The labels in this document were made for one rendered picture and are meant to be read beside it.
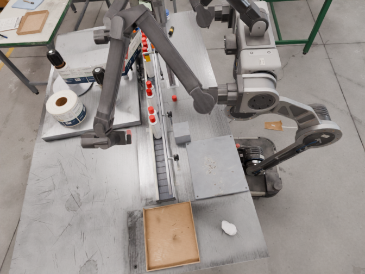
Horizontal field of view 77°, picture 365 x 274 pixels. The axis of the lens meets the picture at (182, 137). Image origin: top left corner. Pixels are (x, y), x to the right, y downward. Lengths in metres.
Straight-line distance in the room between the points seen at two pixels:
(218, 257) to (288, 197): 1.19
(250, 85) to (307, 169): 1.73
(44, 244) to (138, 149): 0.71
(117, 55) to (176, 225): 0.88
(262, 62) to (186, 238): 0.91
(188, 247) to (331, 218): 1.45
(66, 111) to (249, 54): 1.14
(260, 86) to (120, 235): 1.01
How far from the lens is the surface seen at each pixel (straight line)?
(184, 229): 1.29
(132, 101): 1.65
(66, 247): 1.47
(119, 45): 0.87
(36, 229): 1.59
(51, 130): 1.77
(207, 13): 1.19
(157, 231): 1.30
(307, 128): 1.45
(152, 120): 1.28
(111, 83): 0.89
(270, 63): 0.87
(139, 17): 0.84
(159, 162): 1.36
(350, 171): 2.62
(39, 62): 4.00
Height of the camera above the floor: 2.10
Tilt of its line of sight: 60 degrees down
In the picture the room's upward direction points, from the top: 10 degrees counter-clockwise
